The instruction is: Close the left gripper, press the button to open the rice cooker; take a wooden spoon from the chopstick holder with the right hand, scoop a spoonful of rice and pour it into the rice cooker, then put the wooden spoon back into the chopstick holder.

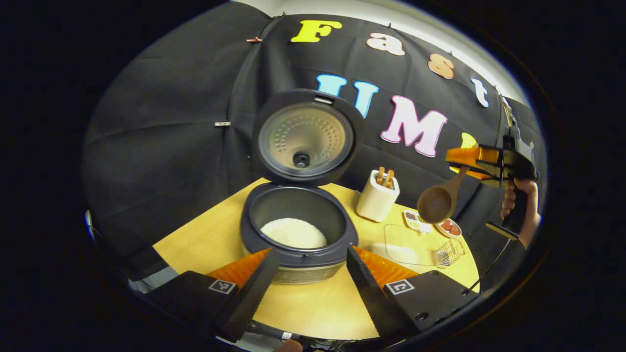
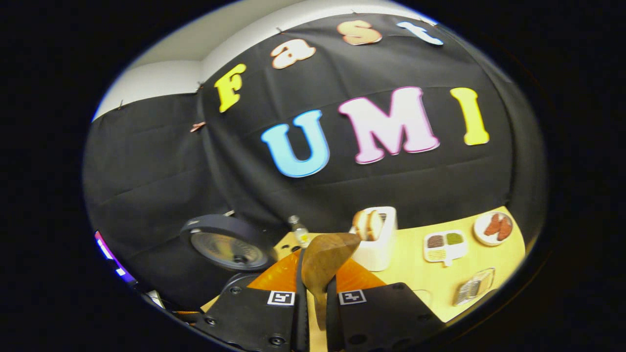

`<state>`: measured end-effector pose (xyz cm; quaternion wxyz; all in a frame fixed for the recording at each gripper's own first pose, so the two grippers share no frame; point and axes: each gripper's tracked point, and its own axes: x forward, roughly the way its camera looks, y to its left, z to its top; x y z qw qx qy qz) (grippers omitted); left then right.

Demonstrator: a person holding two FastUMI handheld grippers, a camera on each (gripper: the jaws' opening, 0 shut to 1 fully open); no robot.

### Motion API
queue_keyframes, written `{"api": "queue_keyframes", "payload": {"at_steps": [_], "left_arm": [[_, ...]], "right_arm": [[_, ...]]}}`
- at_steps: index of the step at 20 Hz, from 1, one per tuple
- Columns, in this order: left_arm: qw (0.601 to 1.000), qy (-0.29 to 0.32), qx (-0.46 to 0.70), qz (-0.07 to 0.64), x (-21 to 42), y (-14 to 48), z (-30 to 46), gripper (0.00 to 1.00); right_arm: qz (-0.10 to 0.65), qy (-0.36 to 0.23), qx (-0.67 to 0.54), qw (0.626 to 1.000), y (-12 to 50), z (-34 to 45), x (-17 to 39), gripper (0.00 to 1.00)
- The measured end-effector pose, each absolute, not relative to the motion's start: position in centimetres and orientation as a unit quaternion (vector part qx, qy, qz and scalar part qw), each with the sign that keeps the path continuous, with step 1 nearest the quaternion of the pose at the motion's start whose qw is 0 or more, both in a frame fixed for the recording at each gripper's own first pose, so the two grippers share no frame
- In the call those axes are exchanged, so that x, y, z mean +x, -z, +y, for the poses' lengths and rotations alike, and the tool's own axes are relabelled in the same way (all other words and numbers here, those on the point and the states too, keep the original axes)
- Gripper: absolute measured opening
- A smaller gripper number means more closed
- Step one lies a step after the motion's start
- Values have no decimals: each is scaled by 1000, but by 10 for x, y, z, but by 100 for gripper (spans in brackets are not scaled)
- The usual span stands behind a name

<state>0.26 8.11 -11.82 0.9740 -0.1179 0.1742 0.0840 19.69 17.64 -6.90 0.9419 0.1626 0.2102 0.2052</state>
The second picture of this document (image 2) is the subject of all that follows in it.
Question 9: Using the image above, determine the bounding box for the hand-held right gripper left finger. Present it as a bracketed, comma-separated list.
[193, 249, 310, 352]

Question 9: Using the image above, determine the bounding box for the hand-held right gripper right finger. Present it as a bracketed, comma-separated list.
[325, 259, 446, 352]

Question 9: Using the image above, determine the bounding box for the wooden spoon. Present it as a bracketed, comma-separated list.
[301, 233, 361, 330]

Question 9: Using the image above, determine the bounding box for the dark grey rice cooker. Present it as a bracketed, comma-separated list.
[179, 214, 279, 304]

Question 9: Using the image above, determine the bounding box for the metal wire chopstick holder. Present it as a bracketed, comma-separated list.
[452, 267, 495, 307]

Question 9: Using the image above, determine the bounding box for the white toaster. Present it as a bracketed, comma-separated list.
[348, 206, 398, 272]

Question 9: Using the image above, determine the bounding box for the small glass bottle yellow label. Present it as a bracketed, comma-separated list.
[288, 215, 311, 248]

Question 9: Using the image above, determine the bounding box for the toast bread slice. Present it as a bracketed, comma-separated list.
[352, 210, 370, 240]
[367, 209, 385, 241]

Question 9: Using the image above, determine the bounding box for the white divided bean dish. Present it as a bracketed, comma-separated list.
[423, 230, 469, 267]

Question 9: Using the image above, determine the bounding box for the black backdrop cloth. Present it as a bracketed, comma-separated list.
[82, 12, 547, 313]

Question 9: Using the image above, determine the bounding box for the white round plate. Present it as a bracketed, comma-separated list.
[473, 211, 514, 246]

